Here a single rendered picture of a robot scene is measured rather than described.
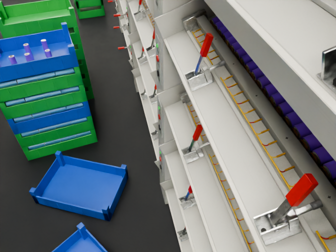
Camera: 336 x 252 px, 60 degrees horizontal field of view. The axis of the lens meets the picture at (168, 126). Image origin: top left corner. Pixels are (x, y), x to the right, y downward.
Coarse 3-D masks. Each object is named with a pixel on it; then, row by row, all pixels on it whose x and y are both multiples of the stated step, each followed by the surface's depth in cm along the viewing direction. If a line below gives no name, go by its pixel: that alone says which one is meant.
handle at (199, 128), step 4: (200, 124) 58; (196, 128) 58; (200, 128) 57; (196, 132) 58; (200, 132) 58; (192, 136) 59; (196, 136) 58; (192, 140) 60; (196, 140) 59; (192, 144) 60; (188, 148) 62; (192, 148) 61
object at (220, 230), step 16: (160, 96) 73; (176, 96) 74; (176, 112) 73; (192, 112) 71; (176, 128) 70; (192, 128) 68; (176, 144) 67; (192, 176) 60; (208, 176) 58; (224, 176) 57; (208, 192) 56; (224, 192) 55; (208, 208) 54; (224, 208) 53; (208, 224) 52; (224, 224) 51; (240, 224) 50; (224, 240) 50
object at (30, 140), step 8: (88, 120) 122; (56, 128) 119; (64, 128) 120; (72, 128) 122; (80, 128) 124; (88, 128) 125; (16, 136) 114; (24, 136) 116; (32, 136) 117; (40, 136) 119; (48, 136) 120; (56, 136) 122; (64, 136) 123; (24, 144) 118; (32, 144) 120
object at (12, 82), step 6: (48, 72) 103; (54, 72) 105; (60, 72) 104; (66, 72) 105; (72, 72) 107; (18, 78) 101; (24, 78) 101; (30, 78) 101; (36, 78) 102; (42, 78) 103; (0, 84) 99; (6, 84) 100; (12, 84) 100
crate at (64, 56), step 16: (48, 32) 112; (64, 32) 112; (0, 48) 109; (16, 48) 111; (32, 48) 112; (64, 48) 112; (0, 64) 104; (16, 64) 96; (32, 64) 98; (48, 64) 100; (64, 64) 102; (0, 80) 97
